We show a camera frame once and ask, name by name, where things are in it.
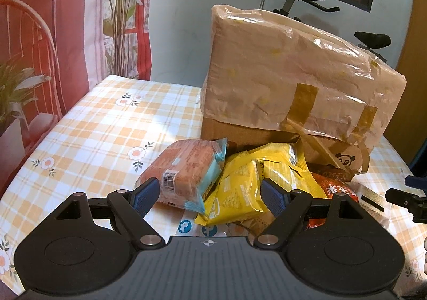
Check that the beige snack packet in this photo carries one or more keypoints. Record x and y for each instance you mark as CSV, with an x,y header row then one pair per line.
x,y
258,221

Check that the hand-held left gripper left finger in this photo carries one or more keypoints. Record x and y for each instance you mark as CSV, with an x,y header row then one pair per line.
x,y
145,194

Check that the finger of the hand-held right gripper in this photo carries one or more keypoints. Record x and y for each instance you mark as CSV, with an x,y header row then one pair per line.
x,y
405,199
415,181

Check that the yellow snack packet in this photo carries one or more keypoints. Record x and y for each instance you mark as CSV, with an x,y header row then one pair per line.
x,y
233,193
287,166

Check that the printed plant curtain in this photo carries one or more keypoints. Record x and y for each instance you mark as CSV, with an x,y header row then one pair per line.
x,y
66,19

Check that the plastic-wrapped cardboard box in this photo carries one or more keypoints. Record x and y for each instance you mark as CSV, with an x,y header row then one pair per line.
x,y
293,79

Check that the orange bread packet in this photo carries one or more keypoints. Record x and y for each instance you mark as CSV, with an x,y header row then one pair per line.
x,y
186,169

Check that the wooden door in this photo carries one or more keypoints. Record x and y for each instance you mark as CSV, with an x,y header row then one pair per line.
x,y
413,86

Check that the red snack packet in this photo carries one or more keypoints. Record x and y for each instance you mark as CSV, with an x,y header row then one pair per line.
x,y
333,193

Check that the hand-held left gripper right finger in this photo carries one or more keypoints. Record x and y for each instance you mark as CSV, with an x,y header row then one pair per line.
x,y
272,196

